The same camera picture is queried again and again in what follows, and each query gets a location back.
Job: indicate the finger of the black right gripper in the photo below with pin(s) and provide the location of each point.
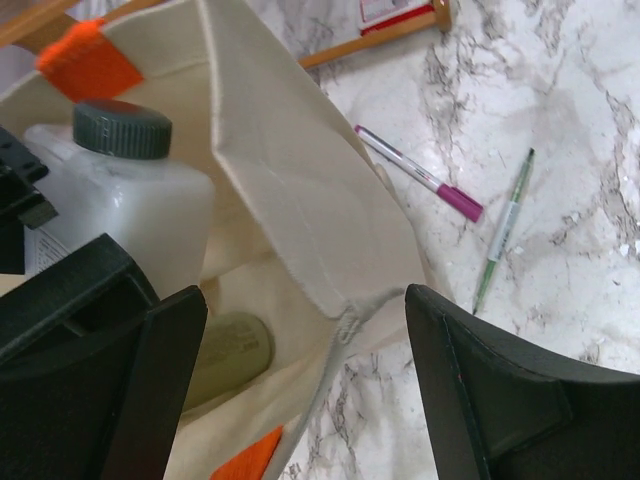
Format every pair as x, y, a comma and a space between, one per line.
68, 337

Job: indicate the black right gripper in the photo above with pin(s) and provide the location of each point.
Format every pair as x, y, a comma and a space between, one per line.
22, 204

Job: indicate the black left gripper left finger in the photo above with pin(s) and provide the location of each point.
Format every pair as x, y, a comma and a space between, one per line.
156, 388

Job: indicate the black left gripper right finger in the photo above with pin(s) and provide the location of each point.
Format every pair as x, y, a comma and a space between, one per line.
500, 407

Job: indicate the green bottle white cap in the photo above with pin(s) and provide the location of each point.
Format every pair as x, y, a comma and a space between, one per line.
236, 347

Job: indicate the cream floral canvas bag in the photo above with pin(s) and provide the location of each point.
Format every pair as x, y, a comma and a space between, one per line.
304, 233

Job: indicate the silver pen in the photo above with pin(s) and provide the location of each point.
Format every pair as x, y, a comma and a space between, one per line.
503, 231

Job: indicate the wooden tray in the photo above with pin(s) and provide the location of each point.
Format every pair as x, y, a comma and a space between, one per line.
41, 23

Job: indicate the pink white pen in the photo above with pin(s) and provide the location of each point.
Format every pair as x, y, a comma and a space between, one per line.
454, 197

